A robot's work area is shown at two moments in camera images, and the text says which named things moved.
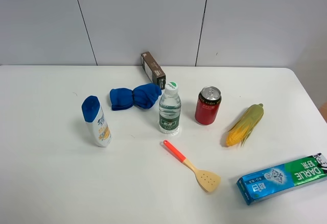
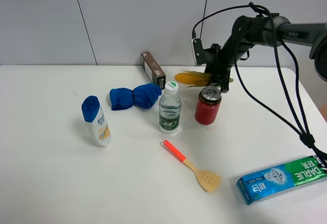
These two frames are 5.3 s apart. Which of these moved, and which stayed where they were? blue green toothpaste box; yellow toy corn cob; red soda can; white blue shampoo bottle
Moved: yellow toy corn cob
Stayed: red soda can; blue green toothpaste box; white blue shampoo bottle
